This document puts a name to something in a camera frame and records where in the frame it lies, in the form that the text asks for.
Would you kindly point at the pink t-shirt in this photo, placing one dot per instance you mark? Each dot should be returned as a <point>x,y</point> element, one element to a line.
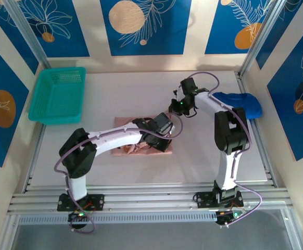
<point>123,122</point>

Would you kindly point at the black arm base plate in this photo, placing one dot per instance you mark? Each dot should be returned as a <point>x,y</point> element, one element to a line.
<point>98,201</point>
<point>203,199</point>

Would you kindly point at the small circuit board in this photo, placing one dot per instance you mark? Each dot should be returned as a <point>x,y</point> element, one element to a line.
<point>225,217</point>
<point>77,217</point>

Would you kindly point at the blue floral wall poster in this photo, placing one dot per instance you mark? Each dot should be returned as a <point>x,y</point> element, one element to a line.
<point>276,39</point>
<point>16,44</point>

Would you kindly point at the aluminium frame leg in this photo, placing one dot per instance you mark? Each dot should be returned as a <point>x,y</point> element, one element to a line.
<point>7,234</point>
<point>294,239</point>

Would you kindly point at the aluminium frame post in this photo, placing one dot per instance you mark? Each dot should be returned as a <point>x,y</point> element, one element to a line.
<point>29,34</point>
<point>260,34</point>

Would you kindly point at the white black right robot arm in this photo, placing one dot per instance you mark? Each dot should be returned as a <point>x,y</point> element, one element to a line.
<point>229,130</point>

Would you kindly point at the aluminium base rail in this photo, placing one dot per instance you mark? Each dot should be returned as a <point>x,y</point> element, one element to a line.
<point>151,200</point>

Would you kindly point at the blue poster with peach circle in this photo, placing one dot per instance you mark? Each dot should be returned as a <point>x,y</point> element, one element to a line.
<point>167,26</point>

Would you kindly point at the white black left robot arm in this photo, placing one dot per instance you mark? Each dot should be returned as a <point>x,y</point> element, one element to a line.
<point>115,138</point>

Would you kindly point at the blue folded t-shirt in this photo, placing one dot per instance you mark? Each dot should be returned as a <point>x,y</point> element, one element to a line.
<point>253,101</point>

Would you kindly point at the teal plastic basket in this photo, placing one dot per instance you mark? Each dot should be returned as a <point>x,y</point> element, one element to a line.
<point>60,99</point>

